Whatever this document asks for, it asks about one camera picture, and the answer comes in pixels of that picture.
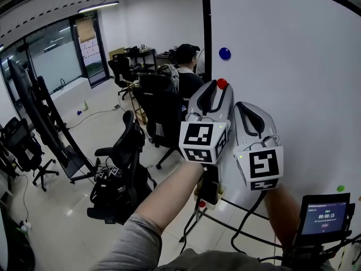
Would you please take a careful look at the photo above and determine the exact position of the brown and white door poster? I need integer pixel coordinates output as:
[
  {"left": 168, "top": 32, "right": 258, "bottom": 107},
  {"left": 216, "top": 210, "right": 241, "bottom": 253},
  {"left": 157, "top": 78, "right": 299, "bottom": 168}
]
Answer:
[{"left": 76, "top": 18, "right": 101, "bottom": 66}]

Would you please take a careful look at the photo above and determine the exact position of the black screen device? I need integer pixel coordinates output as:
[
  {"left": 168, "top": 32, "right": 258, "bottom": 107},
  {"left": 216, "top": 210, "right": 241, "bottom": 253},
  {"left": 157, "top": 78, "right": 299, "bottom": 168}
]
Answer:
[{"left": 297, "top": 192, "right": 353, "bottom": 237}]

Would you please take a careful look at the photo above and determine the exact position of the long ceiling light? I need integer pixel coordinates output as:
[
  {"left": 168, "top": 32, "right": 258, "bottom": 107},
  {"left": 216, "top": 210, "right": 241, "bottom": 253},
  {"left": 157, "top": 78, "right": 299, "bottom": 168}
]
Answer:
[{"left": 77, "top": 1, "right": 120, "bottom": 14}]

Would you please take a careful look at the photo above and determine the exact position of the black device mount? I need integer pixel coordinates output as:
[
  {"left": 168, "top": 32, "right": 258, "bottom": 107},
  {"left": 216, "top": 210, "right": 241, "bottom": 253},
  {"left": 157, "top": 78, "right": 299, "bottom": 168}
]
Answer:
[{"left": 281, "top": 234, "right": 361, "bottom": 271}]

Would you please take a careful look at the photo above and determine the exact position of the black mesh office chair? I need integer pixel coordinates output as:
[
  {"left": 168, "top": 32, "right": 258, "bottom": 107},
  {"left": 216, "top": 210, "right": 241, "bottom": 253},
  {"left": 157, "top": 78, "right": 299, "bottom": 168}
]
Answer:
[{"left": 86, "top": 110, "right": 157, "bottom": 225}]

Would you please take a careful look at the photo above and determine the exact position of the person's right forearm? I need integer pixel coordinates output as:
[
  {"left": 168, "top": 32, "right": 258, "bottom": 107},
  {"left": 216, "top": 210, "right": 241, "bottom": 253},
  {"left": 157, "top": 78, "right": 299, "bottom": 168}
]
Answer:
[{"left": 265, "top": 183, "right": 302, "bottom": 250}]

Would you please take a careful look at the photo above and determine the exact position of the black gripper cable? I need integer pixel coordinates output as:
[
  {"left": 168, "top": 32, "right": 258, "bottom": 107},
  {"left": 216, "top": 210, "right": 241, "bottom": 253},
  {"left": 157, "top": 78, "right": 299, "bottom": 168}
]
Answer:
[
  {"left": 180, "top": 199, "right": 203, "bottom": 255},
  {"left": 230, "top": 190, "right": 283, "bottom": 255}
]

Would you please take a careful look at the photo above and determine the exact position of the white low cabinet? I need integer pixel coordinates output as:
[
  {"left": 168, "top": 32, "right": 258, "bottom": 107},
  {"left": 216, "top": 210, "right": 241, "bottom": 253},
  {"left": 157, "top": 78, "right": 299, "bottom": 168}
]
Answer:
[{"left": 50, "top": 76, "right": 94, "bottom": 115}]

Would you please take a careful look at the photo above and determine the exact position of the blue round magnet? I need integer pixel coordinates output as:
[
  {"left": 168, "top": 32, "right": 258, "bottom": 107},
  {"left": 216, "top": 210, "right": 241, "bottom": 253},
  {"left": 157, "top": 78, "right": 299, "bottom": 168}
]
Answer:
[{"left": 218, "top": 47, "right": 232, "bottom": 61}]

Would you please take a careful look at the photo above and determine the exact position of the pile of idle grippers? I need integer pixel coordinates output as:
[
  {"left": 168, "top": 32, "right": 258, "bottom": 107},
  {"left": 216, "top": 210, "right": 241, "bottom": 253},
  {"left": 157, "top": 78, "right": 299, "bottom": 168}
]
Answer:
[{"left": 94, "top": 165, "right": 125, "bottom": 186}]

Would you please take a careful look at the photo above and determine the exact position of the black display on rolling stand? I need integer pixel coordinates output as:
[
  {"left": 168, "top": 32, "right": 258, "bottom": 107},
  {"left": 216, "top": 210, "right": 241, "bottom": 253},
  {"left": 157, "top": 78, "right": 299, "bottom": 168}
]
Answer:
[{"left": 7, "top": 58, "right": 95, "bottom": 183}]

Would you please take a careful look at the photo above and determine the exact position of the white storage box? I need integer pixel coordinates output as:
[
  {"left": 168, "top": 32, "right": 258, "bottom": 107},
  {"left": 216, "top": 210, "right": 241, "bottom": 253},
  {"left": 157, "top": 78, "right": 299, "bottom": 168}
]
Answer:
[{"left": 193, "top": 176, "right": 227, "bottom": 210}]

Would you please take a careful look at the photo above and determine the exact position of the brass frame cart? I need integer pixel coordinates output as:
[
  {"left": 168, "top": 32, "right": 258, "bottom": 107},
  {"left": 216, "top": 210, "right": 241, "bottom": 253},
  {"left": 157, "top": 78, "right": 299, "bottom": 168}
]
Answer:
[{"left": 124, "top": 79, "right": 149, "bottom": 125}]

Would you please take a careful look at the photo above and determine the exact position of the black phone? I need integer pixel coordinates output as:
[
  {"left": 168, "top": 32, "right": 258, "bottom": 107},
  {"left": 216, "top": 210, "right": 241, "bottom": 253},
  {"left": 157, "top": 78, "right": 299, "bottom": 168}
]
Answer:
[{"left": 201, "top": 165, "right": 221, "bottom": 204}]

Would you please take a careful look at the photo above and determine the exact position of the person's left forearm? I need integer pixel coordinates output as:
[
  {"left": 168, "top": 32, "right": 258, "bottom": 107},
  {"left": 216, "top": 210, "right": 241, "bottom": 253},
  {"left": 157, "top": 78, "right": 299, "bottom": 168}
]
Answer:
[{"left": 135, "top": 159, "right": 205, "bottom": 237}]

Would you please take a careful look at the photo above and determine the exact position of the grey white backpack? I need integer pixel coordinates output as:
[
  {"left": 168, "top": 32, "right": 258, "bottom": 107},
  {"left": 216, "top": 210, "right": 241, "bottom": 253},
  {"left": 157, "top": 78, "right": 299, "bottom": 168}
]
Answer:
[{"left": 153, "top": 63, "right": 180, "bottom": 93}]

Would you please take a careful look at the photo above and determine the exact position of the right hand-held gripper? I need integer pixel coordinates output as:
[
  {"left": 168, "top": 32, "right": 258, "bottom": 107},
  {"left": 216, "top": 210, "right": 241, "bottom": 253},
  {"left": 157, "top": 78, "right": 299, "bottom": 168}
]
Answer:
[{"left": 232, "top": 101, "right": 284, "bottom": 191}]

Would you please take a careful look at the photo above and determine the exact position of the cardboard box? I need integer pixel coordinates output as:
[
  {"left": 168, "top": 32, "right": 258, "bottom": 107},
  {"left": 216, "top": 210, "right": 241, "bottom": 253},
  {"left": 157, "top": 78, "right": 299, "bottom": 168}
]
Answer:
[{"left": 108, "top": 47, "right": 126, "bottom": 60}]

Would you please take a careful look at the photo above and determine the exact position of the person's grey shirt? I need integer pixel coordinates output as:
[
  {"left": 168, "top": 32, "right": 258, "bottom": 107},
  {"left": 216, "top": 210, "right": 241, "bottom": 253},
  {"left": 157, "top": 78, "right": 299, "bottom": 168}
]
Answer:
[{"left": 91, "top": 213, "right": 333, "bottom": 271}]

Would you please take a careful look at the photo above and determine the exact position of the black shelf cart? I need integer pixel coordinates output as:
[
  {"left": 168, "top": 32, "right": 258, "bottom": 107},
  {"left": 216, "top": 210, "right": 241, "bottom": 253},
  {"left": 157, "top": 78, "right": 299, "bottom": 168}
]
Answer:
[{"left": 125, "top": 47, "right": 156, "bottom": 73}]

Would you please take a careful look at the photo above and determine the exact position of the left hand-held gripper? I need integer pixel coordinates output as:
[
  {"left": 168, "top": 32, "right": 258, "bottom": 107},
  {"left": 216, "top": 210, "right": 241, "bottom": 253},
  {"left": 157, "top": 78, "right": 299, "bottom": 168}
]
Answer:
[{"left": 178, "top": 80, "right": 234, "bottom": 165}]

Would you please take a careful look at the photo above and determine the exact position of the whiteboard on black stand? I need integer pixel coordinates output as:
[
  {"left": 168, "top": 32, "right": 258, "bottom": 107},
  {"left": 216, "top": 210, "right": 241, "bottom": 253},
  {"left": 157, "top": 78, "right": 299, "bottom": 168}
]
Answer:
[{"left": 179, "top": 0, "right": 361, "bottom": 248}]

